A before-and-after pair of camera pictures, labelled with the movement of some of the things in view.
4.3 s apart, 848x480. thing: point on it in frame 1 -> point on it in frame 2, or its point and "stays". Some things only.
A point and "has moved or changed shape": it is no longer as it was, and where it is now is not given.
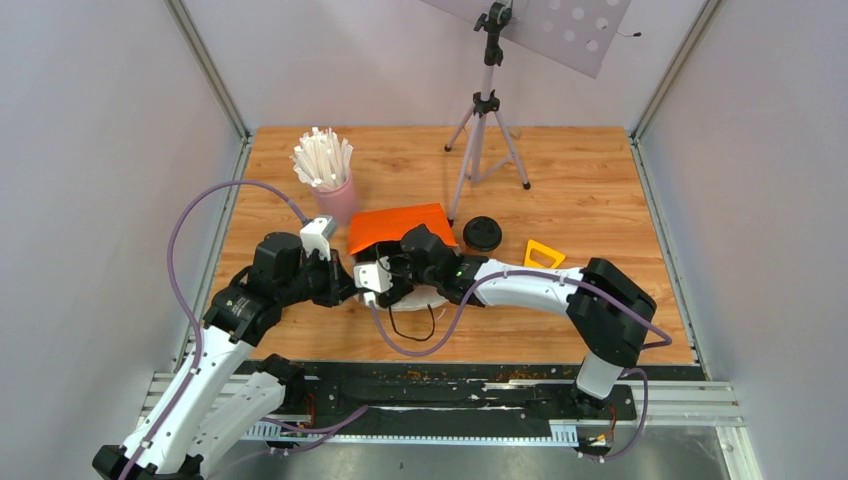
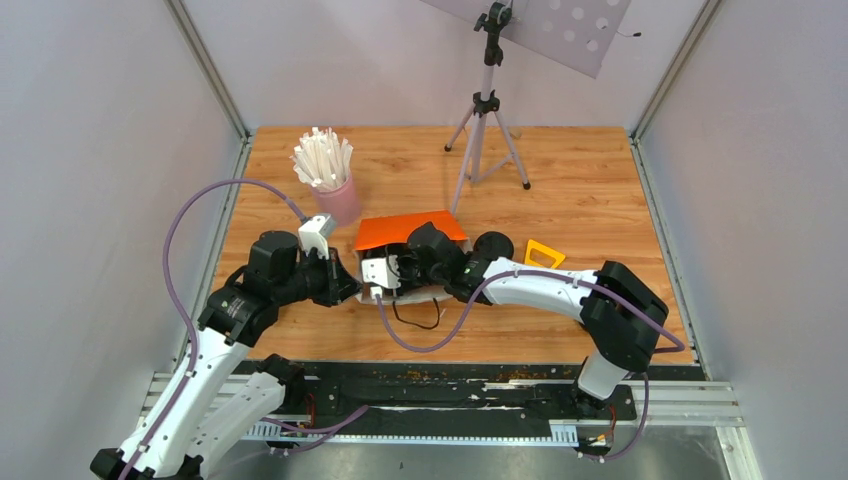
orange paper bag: [389, 225] has moved or changed shape
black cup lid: [482, 233] has moved or changed shape
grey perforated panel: [576, 33] stays
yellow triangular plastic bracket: [531, 244] stays
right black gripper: [399, 289] stays
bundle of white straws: [321, 159] stays
